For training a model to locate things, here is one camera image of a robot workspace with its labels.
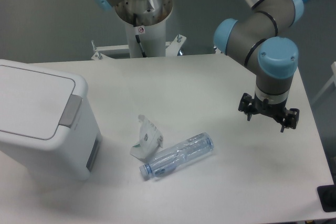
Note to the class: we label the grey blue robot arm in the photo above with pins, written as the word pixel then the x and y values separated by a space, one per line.
pixel 254 44

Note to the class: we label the crumpled white pouch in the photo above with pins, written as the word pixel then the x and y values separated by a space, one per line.
pixel 150 139

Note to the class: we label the clear plastic bottle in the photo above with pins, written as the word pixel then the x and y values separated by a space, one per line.
pixel 169 159

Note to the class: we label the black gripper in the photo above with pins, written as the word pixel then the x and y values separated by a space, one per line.
pixel 287 118

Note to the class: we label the white trash can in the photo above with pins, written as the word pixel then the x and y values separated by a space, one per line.
pixel 47 123

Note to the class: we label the black device at edge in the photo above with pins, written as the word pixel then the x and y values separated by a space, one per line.
pixel 327 197

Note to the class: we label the white furniture frame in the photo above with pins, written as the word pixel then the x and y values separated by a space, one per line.
pixel 327 89

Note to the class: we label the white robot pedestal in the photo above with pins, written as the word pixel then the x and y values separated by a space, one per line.
pixel 145 27

